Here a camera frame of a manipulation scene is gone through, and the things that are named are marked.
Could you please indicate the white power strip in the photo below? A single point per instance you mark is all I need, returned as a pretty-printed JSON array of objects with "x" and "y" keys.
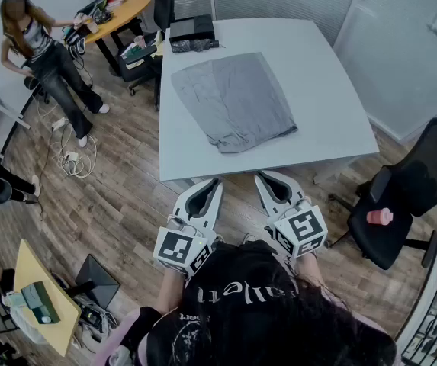
[
  {"x": 59, "y": 123},
  {"x": 71, "y": 156}
]

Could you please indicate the person's right forearm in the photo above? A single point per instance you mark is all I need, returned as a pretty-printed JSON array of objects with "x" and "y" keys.
[{"x": 311, "y": 267}]

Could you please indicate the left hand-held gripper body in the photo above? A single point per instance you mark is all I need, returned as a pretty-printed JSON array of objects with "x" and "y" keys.
[{"x": 180, "y": 246}]

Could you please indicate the person's black printed shirt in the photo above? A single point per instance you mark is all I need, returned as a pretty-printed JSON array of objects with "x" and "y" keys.
[{"x": 233, "y": 296}]

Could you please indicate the person's left forearm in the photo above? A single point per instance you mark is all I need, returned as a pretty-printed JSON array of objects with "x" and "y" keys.
[{"x": 170, "y": 290}]

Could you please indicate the black mesh office chair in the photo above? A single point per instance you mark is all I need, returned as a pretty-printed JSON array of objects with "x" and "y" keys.
[{"x": 386, "y": 235}]

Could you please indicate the stack of books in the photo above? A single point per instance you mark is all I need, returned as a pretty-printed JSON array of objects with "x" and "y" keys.
[{"x": 117, "y": 0}]

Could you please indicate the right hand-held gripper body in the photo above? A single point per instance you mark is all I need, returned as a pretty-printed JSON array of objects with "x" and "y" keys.
[{"x": 302, "y": 229}]

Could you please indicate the small yellow table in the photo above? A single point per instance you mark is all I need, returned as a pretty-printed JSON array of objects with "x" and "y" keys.
[{"x": 50, "y": 307}]

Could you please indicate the dark folded umbrella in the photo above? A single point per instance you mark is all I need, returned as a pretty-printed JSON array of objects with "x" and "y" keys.
[{"x": 193, "y": 46}]

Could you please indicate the black flat panel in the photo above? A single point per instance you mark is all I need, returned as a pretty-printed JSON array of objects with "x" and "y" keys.
[{"x": 98, "y": 280}]

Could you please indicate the pink cup with lid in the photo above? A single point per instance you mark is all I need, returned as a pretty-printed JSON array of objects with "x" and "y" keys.
[{"x": 379, "y": 216}]

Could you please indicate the white desk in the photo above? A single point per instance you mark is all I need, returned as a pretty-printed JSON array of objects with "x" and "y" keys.
[{"x": 10, "y": 97}]

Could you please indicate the round orange table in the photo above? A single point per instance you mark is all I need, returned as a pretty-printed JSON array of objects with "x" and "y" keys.
[{"x": 124, "y": 13}]

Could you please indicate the person's shoe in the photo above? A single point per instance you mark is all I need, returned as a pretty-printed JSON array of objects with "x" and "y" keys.
[{"x": 249, "y": 238}]

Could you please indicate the black box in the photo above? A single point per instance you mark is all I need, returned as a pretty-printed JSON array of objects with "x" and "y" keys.
[{"x": 191, "y": 27}]

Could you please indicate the grey pants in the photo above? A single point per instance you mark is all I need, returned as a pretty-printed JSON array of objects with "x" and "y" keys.
[{"x": 237, "y": 97}]

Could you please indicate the black phone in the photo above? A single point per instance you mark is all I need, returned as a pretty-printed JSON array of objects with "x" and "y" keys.
[{"x": 379, "y": 185}]

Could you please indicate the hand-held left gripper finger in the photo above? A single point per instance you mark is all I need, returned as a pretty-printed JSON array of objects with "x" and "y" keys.
[
  {"x": 216, "y": 204},
  {"x": 182, "y": 200}
]

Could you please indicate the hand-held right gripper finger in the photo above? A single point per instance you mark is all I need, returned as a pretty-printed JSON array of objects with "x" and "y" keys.
[
  {"x": 267, "y": 198},
  {"x": 292, "y": 193}
]

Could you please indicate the dark green box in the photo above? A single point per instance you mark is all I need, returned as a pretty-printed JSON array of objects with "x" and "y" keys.
[{"x": 40, "y": 301}]

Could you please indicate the black office chair with clutter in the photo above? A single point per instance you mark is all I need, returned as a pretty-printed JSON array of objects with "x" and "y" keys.
[{"x": 145, "y": 57}]

